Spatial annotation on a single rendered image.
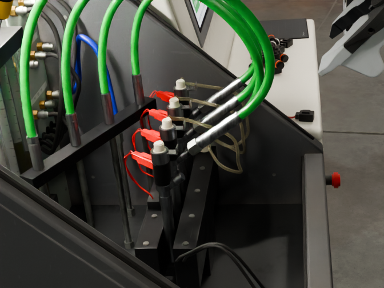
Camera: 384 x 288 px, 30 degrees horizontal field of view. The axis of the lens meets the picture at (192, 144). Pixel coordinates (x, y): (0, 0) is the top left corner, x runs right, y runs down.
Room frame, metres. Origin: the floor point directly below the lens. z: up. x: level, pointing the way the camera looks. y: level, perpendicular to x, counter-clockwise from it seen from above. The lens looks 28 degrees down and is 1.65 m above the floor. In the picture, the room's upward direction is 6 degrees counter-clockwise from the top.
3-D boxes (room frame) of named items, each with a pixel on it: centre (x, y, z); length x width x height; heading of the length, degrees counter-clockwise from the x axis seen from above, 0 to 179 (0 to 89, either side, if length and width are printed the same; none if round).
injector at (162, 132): (1.05, 0.03, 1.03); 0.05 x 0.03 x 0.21; 80
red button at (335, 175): (1.37, -0.30, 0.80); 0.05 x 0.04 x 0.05; 170
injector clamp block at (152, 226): (1.09, 0.03, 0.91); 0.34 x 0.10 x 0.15; 170
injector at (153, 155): (0.97, 0.04, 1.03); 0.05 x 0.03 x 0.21; 80
